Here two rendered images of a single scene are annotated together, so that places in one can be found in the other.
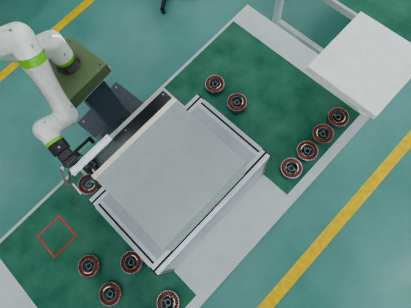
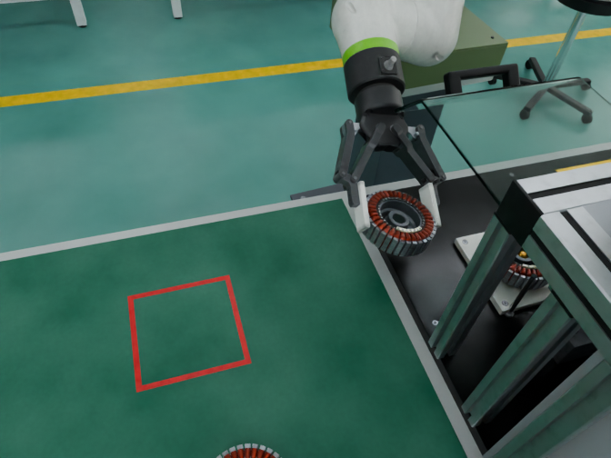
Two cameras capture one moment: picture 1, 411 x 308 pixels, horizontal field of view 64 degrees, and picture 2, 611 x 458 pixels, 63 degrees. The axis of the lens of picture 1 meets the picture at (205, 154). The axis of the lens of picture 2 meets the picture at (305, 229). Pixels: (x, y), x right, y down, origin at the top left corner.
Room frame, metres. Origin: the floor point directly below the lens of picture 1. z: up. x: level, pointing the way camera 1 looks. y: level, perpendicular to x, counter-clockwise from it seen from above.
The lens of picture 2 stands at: (0.02, 0.68, 1.42)
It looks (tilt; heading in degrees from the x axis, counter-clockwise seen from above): 49 degrees down; 8
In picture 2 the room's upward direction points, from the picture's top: 5 degrees clockwise
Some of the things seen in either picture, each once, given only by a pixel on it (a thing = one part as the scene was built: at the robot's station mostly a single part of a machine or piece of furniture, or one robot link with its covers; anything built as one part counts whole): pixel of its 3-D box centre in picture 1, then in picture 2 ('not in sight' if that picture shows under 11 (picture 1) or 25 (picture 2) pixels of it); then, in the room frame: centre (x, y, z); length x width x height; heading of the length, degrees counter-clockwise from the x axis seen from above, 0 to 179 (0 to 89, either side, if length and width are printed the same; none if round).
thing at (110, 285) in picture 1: (110, 293); not in sight; (-0.01, 0.66, 0.77); 0.11 x 0.11 x 0.04
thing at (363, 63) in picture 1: (350, 87); not in sight; (0.58, -0.78, 0.98); 0.37 x 0.35 x 0.46; 119
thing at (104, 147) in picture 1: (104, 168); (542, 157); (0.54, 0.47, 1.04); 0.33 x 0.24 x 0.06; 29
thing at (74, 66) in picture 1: (60, 55); not in sight; (1.36, 0.64, 0.87); 0.26 x 0.15 x 0.06; 31
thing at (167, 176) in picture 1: (172, 175); not in sight; (0.36, 0.15, 1.22); 0.44 x 0.39 x 0.20; 119
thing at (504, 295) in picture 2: not in sight; (515, 264); (0.58, 0.40, 0.78); 0.15 x 0.15 x 0.01; 29
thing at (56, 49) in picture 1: (53, 48); not in sight; (1.31, 0.62, 0.99); 0.16 x 0.13 x 0.19; 89
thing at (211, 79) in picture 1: (214, 84); not in sight; (0.93, -0.17, 0.77); 0.11 x 0.11 x 0.04
